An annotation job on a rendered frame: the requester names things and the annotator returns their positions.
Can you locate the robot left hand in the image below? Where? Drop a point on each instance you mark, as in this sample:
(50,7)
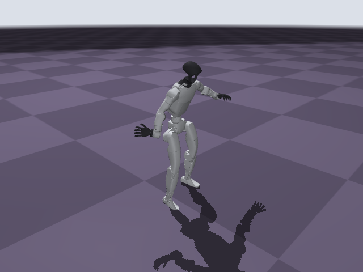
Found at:
(223,96)

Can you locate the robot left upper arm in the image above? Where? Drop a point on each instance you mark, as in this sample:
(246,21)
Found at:
(200,87)

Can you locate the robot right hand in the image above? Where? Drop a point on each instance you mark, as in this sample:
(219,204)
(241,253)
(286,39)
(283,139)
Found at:
(145,131)

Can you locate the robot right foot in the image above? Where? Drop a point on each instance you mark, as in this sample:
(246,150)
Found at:
(170,204)

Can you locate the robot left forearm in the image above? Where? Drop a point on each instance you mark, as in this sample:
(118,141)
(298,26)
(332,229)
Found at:
(212,94)

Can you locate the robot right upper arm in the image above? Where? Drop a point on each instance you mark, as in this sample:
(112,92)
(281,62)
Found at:
(171,96)

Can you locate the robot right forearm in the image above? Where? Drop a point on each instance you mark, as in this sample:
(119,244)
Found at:
(158,125)

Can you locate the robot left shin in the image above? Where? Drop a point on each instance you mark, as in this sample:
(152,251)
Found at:
(189,165)

